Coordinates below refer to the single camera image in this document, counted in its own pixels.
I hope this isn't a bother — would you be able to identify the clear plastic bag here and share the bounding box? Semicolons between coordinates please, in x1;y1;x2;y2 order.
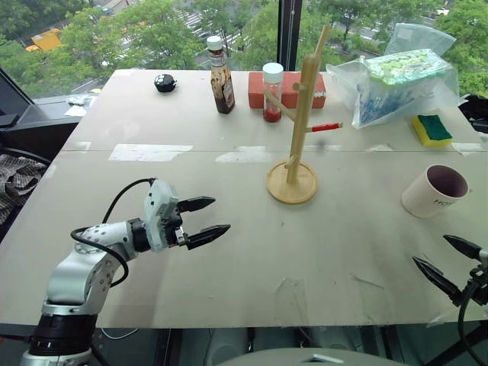
325;21;459;131

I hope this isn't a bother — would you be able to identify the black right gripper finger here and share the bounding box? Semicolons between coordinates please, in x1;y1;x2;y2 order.
412;255;464;307
442;234;483;262

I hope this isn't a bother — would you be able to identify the clear jar with white lid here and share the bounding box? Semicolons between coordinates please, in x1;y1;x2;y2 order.
262;62;285;124

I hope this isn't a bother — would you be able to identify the green patterned pack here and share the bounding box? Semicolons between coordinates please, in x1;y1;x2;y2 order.
364;50;450;91

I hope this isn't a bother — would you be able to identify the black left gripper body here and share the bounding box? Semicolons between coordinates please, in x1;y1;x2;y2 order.
159;202;191;249

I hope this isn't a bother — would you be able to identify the brown sauce bottle white cap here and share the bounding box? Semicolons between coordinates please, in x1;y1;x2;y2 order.
206;35;236;115

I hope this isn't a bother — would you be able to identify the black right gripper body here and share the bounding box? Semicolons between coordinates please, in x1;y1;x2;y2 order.
462;262;488;306

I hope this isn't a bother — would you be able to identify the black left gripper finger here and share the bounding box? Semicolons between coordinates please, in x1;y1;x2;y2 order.
186;223;233;251
178;196;217;214

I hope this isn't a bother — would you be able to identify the wooden mug tree stand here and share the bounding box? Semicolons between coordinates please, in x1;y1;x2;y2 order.
265;25;345;205

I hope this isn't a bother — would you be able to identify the black object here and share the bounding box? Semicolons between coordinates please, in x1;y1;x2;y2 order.
458;93;488;134

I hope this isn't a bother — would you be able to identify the checked cloth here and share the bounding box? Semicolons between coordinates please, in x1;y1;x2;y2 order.
0;153;50;226

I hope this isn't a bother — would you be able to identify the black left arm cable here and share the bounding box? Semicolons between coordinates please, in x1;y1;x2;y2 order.
69;176;159;287

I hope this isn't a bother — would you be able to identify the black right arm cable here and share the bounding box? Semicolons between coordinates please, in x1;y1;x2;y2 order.
457;288;488;366

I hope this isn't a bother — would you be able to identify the black round toy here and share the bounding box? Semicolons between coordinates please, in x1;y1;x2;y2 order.
152;73;178;94

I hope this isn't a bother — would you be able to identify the white mug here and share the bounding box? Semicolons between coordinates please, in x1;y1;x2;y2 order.
400;164;470;220

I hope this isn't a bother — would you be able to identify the crumpled white wrapper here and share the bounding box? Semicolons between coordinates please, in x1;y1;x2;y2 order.
63;94;97;107

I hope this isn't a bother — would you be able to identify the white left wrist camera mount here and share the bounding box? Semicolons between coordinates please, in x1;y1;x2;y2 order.
143;179;181;253

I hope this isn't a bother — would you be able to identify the yellow green sponge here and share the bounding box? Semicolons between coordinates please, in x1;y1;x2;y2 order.
410;114;454;148

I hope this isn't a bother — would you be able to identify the dark slanted frame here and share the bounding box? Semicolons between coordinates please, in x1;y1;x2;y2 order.
0;67;82;153

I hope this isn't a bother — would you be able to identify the red brick block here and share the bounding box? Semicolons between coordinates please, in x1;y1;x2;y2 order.
248;71;329;110

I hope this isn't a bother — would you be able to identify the grey rounded shape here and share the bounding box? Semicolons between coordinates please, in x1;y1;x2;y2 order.
215;346;390;366

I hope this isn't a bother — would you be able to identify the thin white cable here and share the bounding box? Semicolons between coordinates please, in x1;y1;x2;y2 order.
100;326;139;340

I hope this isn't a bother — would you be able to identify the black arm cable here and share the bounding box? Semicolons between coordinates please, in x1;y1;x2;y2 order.
457;288;488;366
69;176;159;287

